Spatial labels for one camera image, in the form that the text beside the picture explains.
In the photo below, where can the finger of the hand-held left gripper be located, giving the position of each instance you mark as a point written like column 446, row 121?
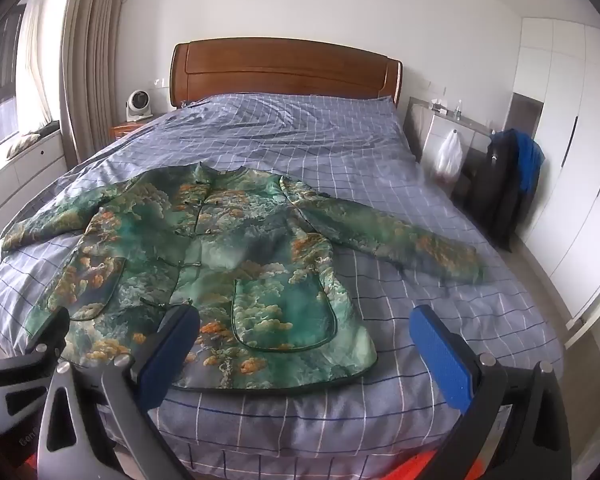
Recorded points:
column 52, row 332

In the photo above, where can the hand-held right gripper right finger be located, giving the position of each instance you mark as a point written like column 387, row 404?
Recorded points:
column 442, row 355

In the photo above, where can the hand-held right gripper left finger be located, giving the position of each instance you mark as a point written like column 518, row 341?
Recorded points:
column 172, row 355

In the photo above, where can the green printed jacket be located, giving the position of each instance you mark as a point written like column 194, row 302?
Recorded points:
column 260, row 270

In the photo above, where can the orange cloth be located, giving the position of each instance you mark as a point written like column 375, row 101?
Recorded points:
column 420, row 467

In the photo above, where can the white window seat cabinet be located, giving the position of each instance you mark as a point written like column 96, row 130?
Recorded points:
column 25, row 175

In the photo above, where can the black backpack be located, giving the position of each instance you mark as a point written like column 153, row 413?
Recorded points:
column 500, row 190

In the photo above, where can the patterned cushion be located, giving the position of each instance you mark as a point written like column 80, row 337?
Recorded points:
column 21, row 144

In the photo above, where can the white plastic bag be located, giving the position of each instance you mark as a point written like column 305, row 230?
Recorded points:
column 449, row 157

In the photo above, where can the wooden bedside table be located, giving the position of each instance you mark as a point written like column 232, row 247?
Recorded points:
column 122, row 130

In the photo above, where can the blue garment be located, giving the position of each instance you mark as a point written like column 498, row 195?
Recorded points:
column 532, row 160

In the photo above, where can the grey shelf unit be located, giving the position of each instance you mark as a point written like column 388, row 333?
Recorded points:
column 430, row 120

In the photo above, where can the white wardrobe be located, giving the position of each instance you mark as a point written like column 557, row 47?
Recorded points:
column 580, row 160

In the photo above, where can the clear bottle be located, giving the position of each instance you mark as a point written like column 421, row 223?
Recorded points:
column 457, row 110

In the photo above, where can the white desk fan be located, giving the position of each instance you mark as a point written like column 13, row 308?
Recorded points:
column 139, row 102

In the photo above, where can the bed with blue checked duvet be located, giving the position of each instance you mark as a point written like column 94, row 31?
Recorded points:
column 330, row 135

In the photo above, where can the white sheer curtain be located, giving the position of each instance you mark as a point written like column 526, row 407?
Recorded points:
column 30, row 60

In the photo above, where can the beige curtain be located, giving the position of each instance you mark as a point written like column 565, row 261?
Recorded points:
column 90, row 60

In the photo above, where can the wooden headboard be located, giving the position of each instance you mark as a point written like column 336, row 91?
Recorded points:
column 280, row 70

